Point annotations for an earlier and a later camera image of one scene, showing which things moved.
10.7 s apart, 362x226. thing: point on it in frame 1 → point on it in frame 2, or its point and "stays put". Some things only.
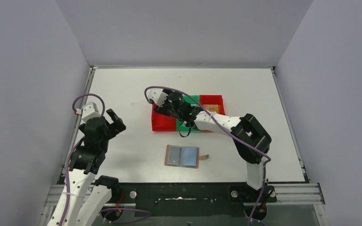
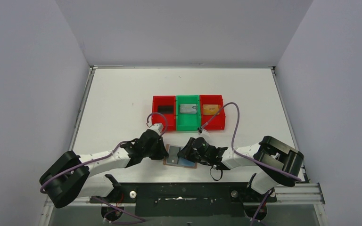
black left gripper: x=106 y=125 → x=161 y=149
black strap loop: x=190 y=129 → x=221 y=171
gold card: x=212 y=108 stays put
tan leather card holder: x=183 y=156 stays put
